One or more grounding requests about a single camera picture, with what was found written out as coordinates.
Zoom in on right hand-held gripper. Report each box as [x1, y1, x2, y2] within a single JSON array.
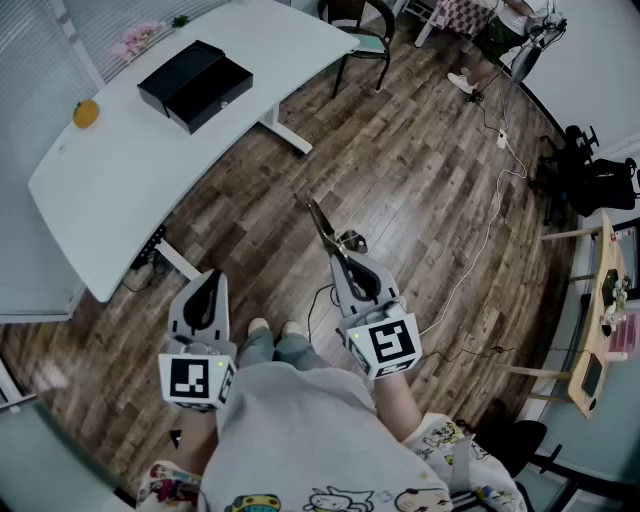
[[330, 253, 424, 381]]

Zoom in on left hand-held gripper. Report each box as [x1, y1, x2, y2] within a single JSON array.
[[158, 271, 239, 414]]

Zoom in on black box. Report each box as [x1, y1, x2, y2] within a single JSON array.
[[137, 39, 254, 135]]

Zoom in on person's right forearm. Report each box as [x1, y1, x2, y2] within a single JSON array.
[[372, 372, 426, 444]]

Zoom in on person's left forearm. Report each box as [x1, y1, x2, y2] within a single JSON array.
[[174, 407, 222, 476]]

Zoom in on white desk leg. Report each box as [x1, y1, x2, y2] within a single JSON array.
[[257, 102, 314, 155], [154, 238, 204, 281]]

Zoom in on black power strip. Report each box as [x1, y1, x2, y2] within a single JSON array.
[[130, 224, 167, 271]]

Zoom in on person's jeans legs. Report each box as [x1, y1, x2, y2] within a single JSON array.
[[239, 327, 331, 374]]

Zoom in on person's cartoon print shirt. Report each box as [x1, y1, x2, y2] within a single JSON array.
[[134, 362, 521, 512]]

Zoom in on black stool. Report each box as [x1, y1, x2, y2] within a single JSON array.
[[499, 419, 566, 482]]

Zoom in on black office chair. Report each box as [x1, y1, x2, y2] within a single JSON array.
[[574, 157, 640, 219], [528, 124, 601, 227]]

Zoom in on orange fruit ornament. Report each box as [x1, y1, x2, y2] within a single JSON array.
[[73, 98, 100, 130]]

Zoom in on dark round-backed chair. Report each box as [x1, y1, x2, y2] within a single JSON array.
[[318, 0, 397, 99]]

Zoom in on black tablet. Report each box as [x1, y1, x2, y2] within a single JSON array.
[[581, 357, 605, 396]]

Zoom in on wooden side table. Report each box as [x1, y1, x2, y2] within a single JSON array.
[[492, 209, 629, 419]]

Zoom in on pink storage box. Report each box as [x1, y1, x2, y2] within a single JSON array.
[[610, 312, 640, 362]]

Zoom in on grey stand device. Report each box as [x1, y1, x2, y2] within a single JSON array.
[[509, 13, 569, 84]]

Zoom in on pink flower bouquet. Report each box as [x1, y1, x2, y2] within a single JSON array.
[[112, 22, 167, 62]]

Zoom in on checkered tablecloth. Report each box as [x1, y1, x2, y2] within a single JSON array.
[[432, 0, 496, 36]]

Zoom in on white window blinds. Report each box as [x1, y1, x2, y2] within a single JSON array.
[[0, 0, 201, 86]]

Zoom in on black cable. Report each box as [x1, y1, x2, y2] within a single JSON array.
[[306, 283, 347, 347]]

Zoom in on white cable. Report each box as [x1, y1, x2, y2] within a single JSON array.
[[418, 74, 529, 337]]

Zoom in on grey shoulder strap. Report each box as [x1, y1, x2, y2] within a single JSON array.
[[449, 434, 476, 496]]

